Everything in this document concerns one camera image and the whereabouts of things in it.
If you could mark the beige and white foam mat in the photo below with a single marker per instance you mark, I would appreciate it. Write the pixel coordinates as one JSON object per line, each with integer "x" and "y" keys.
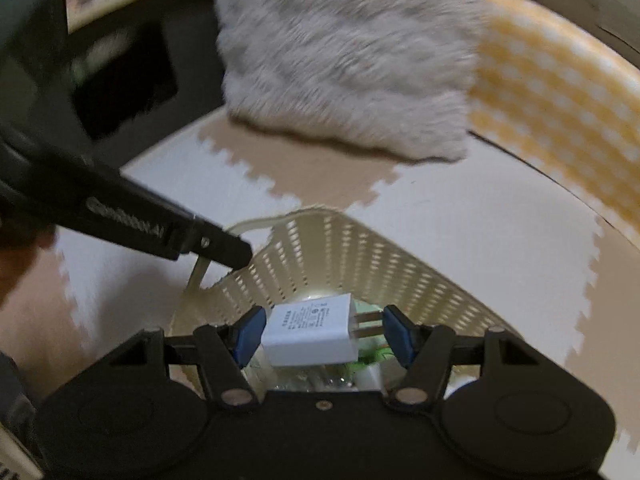
{"x": 450, "y": 200}

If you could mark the green small item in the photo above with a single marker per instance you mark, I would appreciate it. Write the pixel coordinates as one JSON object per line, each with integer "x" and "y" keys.
{"x": 374, "y": 357}

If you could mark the yellow checked mattress cover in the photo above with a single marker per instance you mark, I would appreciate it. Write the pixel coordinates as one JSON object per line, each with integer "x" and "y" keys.
{"x": 565, "y": 100}

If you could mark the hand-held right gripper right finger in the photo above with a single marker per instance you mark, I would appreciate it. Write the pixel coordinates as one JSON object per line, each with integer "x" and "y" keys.
{"x": 400, "y": 339}

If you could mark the person's left hand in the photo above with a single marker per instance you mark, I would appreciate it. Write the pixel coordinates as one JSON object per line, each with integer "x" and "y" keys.
{"x": 25, "y": 255}

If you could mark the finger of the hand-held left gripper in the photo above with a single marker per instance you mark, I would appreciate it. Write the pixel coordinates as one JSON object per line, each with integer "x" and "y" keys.
{"x": 220, "y": 246}

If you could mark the cream perforated plastic basket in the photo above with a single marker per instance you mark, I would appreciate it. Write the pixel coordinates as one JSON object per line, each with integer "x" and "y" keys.
{"x": 350, "y": 260}

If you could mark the white fluffy pillow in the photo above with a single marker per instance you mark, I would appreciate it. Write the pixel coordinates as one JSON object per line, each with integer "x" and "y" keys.
{"x": 350, "y": 55}

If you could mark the white USB charger plug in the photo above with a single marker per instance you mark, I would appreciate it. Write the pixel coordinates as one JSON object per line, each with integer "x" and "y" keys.
{"x": 310, "y": 332}

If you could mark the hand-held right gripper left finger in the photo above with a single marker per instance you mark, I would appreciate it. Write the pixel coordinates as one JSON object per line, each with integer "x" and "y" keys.
{"x": 249, "y": 336}

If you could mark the black and white printed cloth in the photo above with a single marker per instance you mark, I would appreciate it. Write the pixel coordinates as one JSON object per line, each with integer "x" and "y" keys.
{"x": 17, "y": 455}

